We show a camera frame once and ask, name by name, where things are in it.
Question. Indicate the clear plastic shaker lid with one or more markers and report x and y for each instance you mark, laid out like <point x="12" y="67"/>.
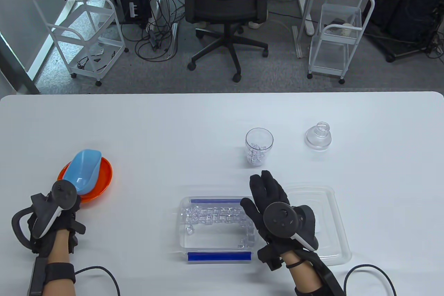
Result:
<point x="318" y="138"/>

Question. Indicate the white power strip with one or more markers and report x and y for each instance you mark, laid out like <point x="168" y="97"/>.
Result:
<point x="307" y="18"/>

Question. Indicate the blue plastic scoop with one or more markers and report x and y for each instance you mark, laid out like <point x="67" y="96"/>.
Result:
<point x="83" y="167"/>

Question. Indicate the hand grey controller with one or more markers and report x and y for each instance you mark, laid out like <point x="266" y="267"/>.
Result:
<point x="281" y="219"/>
<point x="64" y="193"/>

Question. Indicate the person's right hand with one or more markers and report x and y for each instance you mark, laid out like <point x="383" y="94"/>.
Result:
<point x="270" y="192"/>

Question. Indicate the aluminium rail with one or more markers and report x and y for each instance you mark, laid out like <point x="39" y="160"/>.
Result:
<point x="297" y="42"/>
<point x="172" y="41"/>

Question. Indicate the person's left hand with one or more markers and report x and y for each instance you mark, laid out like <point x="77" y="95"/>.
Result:
<point x="66" y="221"/>

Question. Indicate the person's right forearm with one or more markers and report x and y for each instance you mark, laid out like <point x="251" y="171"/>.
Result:
<point x="305" y="275"/>

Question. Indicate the clear container with blue clips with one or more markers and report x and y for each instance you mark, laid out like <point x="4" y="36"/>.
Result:
<point x="218" y="257"/>

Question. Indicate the small white cup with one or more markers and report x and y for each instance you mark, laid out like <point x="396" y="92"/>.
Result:
<point x="347" y="29"/>

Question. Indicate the black elastic wrist band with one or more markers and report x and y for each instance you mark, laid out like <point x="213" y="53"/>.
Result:
<point x="295" y="264"/>

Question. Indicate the person's left forearm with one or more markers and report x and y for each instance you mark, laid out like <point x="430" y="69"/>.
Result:
<point x="57" y="251"/>

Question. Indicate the clear plastic shaker cup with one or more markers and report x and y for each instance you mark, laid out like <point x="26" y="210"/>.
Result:
<point x="259" y="136"/>

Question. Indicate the clear container lid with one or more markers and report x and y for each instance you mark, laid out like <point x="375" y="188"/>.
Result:
<point x="329" y="240"/>

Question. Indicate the orange bowl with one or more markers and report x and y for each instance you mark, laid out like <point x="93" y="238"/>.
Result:
<point x="102" y="178"/>

